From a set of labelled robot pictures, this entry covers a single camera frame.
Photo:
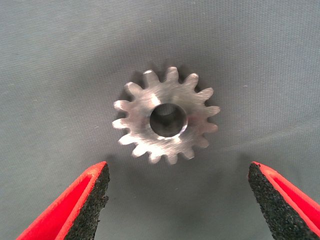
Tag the small steel planetary gear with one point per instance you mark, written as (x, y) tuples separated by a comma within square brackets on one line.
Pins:
[(140, 117)]

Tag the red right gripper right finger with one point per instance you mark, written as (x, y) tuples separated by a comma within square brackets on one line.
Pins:
[(282, 207)]

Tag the dark grey table cloth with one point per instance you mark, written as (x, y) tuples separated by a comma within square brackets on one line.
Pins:
[(50, 50)]

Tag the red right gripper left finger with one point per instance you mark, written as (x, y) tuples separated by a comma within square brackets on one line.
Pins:
[(75, 212)]

